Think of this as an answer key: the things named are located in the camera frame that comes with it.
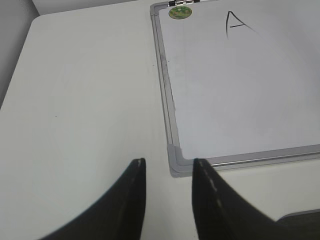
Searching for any round green magnet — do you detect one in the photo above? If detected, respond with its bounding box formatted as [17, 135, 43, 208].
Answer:
[168, 6, 192, 20]

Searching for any black silver board clip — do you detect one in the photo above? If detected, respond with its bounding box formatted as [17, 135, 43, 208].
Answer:
[168, 0, 199, 7]

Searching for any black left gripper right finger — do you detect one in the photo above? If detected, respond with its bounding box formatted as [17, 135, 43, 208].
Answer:
[192, 158, 320, 240]

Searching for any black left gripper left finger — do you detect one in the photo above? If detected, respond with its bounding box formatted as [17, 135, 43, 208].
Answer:
[44, 158, 146, 240]

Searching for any white board with grey frame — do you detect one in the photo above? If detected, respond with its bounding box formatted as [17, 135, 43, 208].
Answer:
[150, 0, 320, 178]

